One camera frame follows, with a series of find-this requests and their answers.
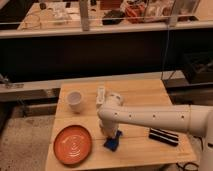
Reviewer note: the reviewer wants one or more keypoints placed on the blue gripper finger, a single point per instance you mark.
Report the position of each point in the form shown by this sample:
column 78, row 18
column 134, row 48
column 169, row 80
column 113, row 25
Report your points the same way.
column 113, row 143

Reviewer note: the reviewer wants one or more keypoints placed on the white cup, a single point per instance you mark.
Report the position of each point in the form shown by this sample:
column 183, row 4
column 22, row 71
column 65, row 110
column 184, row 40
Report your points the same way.
column 75, row 101

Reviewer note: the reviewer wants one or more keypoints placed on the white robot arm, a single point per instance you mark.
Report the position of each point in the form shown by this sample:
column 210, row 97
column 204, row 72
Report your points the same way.
column 193, row 119

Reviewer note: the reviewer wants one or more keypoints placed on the wooden table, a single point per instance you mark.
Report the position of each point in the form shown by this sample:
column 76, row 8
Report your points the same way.
column 135, row 148

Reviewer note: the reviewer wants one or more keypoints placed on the orange plate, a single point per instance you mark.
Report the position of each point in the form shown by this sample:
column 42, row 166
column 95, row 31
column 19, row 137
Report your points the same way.
column 72, row 145

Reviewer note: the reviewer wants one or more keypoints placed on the black box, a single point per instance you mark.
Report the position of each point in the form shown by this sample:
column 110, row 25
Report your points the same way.
column 198, row 67

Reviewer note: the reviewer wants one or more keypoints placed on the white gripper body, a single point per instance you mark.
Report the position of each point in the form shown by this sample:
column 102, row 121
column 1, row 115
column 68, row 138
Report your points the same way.
column 108, row 128

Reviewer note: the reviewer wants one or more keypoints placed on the black rectangular eraser block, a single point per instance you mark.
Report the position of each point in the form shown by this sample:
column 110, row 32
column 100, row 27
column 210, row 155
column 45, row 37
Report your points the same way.
column 164, row 137

